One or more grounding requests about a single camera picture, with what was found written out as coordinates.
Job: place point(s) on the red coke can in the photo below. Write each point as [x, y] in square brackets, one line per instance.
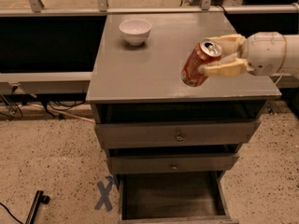
[206, 51]

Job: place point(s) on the grey top drawer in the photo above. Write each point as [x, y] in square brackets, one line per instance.
[175, 134]

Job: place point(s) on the grey open bottom drawer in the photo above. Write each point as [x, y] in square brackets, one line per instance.
[175, 198]

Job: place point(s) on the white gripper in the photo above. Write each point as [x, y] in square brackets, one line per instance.
[264, 53]

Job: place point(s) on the grey middle drawer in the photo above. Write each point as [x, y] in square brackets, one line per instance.
[126, 165]

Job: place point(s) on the black bar tool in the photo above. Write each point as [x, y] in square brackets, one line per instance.
[39, 198]

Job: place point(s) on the white ceramic bowl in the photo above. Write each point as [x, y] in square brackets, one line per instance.
[135, 31]

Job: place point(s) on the blue tape cross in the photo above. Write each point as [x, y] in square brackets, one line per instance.
[104, 194]

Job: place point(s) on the grey drawer cabinet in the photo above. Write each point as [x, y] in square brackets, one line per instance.
[209, 107]

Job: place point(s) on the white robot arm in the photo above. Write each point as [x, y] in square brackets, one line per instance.
[291, 62]

